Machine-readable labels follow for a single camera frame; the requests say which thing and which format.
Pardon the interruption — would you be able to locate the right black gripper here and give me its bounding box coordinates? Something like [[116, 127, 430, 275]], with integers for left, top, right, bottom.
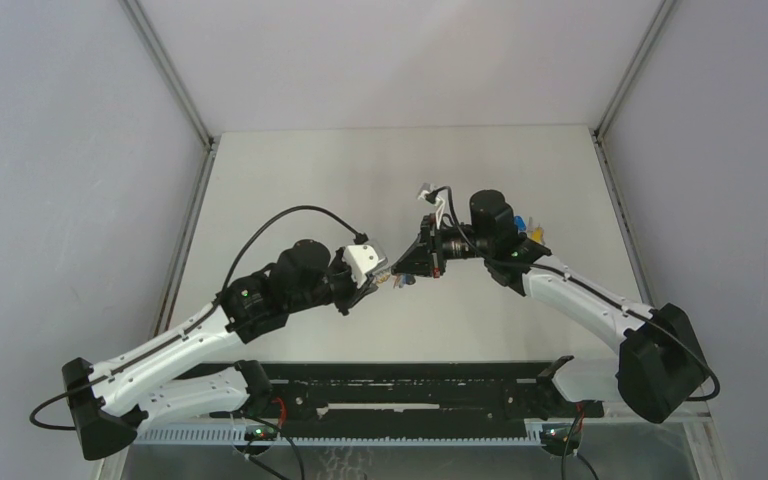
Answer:
[[392, 213, 493, 278]]

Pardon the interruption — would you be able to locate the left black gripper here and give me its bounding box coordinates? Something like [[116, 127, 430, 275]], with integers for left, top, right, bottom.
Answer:
[[287, 247, 378, 316]]

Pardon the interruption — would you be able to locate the metal keyring with small rings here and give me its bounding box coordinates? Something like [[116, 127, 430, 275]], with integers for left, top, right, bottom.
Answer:
[[373, 268, 416, 289]]

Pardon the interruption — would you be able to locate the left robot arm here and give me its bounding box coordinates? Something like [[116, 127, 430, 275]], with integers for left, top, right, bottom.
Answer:
[[62, 240, 387, 461]]

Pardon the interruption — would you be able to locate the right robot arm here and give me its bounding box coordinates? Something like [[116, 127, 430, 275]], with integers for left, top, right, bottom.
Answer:
[[391, 184, 721, 424]]

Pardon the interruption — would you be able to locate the blue key tag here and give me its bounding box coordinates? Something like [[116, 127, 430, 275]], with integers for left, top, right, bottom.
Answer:
[[514, 216, 527, 232]]

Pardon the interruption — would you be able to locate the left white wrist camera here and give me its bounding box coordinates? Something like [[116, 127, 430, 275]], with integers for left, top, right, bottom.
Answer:
[[342, 242, 389, 288]]

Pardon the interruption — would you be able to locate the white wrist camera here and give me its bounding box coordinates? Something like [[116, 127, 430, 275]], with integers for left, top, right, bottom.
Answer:
[[342, 242, 389, 288], [418, 183, 455, 230]]

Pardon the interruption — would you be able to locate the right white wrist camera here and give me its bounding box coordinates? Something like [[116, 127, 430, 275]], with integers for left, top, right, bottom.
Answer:
[[418, 183, 455, 230]]

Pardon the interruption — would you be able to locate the right camera cable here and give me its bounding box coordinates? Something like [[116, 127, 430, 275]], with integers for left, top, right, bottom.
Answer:
[[443, 186, 722, 404]]

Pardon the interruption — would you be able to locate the camera cable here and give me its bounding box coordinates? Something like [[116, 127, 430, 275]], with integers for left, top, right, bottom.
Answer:
[[443, 186, 722, 404], [28, 205, 369, 433]]

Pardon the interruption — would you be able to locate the left camera cable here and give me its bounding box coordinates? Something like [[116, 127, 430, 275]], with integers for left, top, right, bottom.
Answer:
[[28, 205, 369, 433]]

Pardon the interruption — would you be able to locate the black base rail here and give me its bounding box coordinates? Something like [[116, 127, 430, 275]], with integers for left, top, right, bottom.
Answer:
[[208, 360, 607, 442]]

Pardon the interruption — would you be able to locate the white cable duct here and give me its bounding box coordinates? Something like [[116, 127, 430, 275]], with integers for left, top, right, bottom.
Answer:
[[135, 423, 546, 447]]

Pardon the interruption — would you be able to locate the left aluminium frame post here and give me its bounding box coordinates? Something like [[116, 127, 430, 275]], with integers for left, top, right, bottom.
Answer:
[[95, 0, 220, 480]]

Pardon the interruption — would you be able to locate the aluminium frame post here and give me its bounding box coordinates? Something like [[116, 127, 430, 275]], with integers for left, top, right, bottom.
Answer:
[[95, 0, 220, 480], [590, 0, 736, 480]]

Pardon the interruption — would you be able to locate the right aluminium frame post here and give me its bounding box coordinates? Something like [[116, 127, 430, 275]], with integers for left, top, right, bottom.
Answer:
[[590, 0, 736, 480]]

